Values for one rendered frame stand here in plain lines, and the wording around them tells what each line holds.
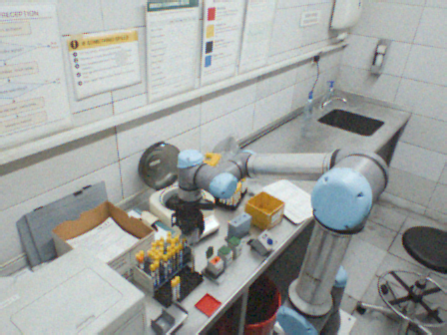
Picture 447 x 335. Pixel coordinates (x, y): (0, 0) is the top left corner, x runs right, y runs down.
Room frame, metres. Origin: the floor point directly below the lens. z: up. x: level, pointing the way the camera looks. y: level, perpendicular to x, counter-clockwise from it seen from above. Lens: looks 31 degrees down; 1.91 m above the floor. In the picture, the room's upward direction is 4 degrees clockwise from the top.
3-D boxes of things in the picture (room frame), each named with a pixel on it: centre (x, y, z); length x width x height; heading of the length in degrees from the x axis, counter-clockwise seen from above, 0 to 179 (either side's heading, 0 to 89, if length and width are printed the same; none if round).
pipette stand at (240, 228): (1.18, -0.07, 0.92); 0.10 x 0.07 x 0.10; 139
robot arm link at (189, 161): (0.93, 0.11, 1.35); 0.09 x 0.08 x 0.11; 54
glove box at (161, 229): (1.14, 0.31, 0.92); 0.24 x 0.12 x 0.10; 54
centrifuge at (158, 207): (1.26, 0.17, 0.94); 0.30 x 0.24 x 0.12; 45
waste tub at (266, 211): (1.31, -0.18, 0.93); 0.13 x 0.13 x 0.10; 50
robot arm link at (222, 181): (0.89, 0.02, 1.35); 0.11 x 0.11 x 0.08; 54
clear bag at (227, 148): (1.77, 0.02, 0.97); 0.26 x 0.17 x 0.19; 160
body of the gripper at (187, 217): (0.93, 0.12, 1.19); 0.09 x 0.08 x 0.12; 145
